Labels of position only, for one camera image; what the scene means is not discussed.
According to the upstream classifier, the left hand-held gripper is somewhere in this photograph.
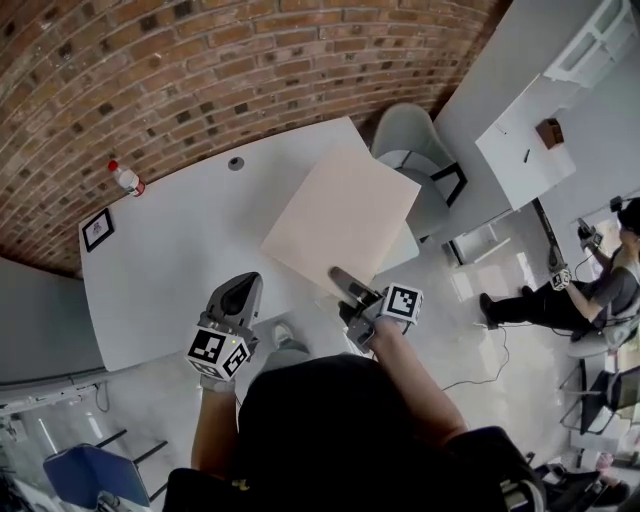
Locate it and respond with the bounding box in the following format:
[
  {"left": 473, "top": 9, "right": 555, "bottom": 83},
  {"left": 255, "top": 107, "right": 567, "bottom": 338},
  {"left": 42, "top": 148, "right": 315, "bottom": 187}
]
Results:
[{"left": 184, "top": 272, "right": 265, "bottom": 384}]

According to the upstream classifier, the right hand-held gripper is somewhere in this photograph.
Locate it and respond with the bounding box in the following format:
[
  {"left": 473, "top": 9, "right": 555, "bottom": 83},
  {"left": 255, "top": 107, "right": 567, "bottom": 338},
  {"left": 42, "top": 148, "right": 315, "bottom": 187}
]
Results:
[{"left": 328, "top": 266, "right": 425, "bottom": 352}]

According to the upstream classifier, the person's right forearm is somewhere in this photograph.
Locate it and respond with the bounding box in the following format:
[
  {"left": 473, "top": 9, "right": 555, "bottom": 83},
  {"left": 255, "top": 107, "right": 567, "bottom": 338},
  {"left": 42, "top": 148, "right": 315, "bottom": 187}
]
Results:
[{"left": 369, "top": 319, "right": 470, "bottom": 444}]

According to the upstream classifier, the person's left forearm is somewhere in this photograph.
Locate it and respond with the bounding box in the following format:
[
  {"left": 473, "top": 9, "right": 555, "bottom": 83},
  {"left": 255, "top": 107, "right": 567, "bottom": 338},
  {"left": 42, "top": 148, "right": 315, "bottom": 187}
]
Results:
[{"left": 191, "top": 382, "right": 241, "bottom": 474}]

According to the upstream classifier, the person's grey trouser leg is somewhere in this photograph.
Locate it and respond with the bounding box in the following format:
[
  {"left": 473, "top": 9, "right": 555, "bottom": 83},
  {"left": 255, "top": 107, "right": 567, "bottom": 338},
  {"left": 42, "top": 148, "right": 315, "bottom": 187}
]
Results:
[{"left": 259, "top": 339, "right": 312, "bottom": 372}]

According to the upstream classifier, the white table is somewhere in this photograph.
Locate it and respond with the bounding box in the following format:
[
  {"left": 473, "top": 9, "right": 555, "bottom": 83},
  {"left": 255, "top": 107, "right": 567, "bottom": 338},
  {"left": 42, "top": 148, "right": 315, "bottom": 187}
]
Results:
[{"left": 78, "top": 115, "right": 421, "bottom": 372}]

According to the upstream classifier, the clear bottle red cap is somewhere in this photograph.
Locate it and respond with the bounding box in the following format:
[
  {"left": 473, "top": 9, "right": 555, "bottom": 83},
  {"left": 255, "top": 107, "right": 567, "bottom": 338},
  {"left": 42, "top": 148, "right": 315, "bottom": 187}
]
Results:
[{"left": 107, "top": 159, "right": 147, "bottom": 199}]

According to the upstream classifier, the person's black shirt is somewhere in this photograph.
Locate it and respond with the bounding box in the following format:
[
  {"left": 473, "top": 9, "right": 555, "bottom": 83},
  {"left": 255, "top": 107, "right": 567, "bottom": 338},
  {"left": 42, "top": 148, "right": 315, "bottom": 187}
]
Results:
[{"left": 162, "top": 352, "right": 549, "bottom": 512}]

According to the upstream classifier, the grey shell chair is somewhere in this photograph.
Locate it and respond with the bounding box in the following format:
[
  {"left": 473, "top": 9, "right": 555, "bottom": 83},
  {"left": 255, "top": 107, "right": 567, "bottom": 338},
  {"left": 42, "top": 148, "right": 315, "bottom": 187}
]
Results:
[{"left": 370, "top": 103, "right": 469, "bottom": 242}]

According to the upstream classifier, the white desk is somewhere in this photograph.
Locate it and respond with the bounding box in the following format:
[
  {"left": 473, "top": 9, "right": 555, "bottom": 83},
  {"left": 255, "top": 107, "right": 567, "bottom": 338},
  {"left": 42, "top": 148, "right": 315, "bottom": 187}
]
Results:
[{"left": 474, "top": 74, "right": 578, "bottom": 212}]

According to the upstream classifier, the blue chair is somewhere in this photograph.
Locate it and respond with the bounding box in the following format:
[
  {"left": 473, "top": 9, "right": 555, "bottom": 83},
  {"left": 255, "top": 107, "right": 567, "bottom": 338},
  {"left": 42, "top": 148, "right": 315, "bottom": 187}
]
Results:
[{"left": 42, "top": 428, "right": 169, "bottom": 512}]

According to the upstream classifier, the small brown box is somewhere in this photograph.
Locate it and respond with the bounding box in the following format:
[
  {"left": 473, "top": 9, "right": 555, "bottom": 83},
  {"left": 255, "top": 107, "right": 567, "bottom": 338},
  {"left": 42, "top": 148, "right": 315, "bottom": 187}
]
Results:
[{"left": 535, "top": 118, "right": 565, "bottom": 150}]

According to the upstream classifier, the grey office chair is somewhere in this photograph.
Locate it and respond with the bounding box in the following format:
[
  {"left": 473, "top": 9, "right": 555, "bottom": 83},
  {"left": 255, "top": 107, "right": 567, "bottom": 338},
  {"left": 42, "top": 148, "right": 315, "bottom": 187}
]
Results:
[{"left": 566, "top": 307, "right": 640, "bottom": 359}]

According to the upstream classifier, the black folding chair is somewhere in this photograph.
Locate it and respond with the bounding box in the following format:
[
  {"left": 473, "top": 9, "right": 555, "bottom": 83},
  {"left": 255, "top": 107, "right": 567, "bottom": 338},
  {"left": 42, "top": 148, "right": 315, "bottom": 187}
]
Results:
[{"left": 559, "top": 367, "right": 640, "bottom": 437}]

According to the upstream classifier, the white metal rack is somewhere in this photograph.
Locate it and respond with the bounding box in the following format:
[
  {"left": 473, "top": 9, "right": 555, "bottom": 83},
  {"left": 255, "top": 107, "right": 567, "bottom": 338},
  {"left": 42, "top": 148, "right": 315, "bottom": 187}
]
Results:
[{"left": 542, "top": 0, "right": 640, "bottom": 87}]

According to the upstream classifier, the black picture frame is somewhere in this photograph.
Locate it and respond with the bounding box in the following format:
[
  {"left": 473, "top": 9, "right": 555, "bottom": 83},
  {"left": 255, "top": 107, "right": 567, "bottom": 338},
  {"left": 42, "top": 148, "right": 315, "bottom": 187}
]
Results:
[{"left": 81, "top": 207, "right": 116, "bottom": 254}]

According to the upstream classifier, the black floor cable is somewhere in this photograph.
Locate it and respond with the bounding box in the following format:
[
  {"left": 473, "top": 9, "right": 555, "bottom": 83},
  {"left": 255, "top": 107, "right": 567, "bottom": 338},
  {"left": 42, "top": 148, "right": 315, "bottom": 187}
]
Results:
[{"left": 439, "top": 324, "right": 511, "bottom": 394}]

